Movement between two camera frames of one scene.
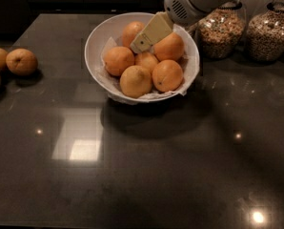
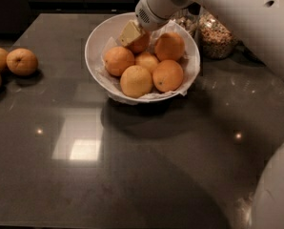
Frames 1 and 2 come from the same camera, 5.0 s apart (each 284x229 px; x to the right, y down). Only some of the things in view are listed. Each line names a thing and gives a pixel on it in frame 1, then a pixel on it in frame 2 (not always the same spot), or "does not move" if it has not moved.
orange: x=167 y=75 does not move
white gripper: x=184 y=4 to x=149 y=16
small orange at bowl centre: x=145 y=59 does not move
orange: x=170 y=48 does not move
